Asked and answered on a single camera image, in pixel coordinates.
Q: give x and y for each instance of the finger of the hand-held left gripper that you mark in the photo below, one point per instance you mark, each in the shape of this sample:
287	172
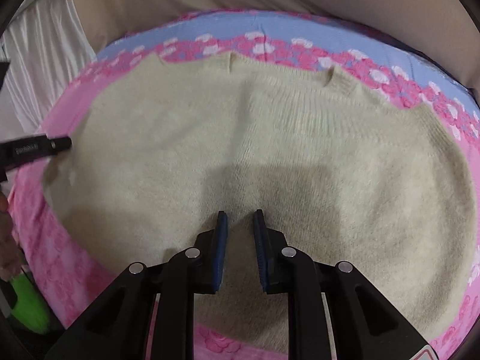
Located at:
33	150

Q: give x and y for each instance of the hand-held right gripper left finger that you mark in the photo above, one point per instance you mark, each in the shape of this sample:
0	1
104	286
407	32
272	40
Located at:
221	255

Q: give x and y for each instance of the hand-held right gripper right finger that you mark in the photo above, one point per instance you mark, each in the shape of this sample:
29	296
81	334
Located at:
260	255

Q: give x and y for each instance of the cream sweater with black hearts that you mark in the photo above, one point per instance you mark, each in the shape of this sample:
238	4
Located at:
300	157

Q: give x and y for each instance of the person's left hand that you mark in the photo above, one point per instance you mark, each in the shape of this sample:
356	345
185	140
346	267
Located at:
9	249

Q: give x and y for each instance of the white satin curtain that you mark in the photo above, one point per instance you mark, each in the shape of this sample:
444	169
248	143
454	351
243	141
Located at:
41	56

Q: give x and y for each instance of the pink floral bedsheet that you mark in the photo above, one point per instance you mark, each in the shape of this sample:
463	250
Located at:
56	262

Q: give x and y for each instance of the green plastic object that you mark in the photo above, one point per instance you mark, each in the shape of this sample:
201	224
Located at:
32	303

